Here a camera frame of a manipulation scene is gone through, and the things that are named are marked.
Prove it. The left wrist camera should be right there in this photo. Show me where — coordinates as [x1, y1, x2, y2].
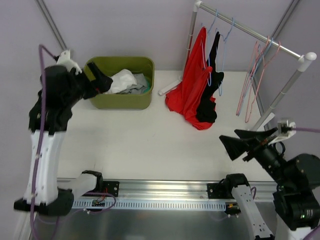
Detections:
[56, 49, 83, 75]

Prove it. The black tank top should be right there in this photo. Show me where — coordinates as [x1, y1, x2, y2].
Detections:
[196, 31, 224, 124]

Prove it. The olive green plastic basin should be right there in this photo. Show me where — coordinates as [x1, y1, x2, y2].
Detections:
[87, 56, 155, 110]

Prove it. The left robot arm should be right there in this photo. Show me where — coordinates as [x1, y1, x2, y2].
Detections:
[13, 62, 113, 217]

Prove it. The pink wire hanger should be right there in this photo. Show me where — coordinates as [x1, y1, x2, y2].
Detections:
[237, 38, 281, 124]

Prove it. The red tank top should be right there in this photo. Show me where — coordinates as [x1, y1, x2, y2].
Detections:
[165, 26, 213, 131]

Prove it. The grey tank top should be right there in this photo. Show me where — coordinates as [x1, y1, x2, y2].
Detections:
[118, 73, 145, 95]

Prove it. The aluminium rail with cable duct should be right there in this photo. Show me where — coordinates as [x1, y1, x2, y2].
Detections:
[57, 177, 278, 214]

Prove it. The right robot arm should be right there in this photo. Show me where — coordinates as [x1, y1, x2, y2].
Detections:
[218, 127, 320, 240]

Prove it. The green tank top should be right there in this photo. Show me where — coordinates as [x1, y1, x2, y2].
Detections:
[143, 76, 151, 93]

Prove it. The white metal clothes rack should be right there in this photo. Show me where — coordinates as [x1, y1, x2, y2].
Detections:
[158, 0, 318, 131]

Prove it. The blue hanger under red top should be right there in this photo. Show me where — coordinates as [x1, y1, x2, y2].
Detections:
[200, 9, 221, 90]

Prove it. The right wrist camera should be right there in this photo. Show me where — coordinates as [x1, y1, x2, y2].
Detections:
[269, 117, 297, 145]

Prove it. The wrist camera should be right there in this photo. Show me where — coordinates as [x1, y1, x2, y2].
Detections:
[56, 49, 83, 75]
[269, 117, 297, 145]

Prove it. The white tank top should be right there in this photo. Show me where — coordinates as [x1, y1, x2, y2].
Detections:
[105, 69, 137, 94]

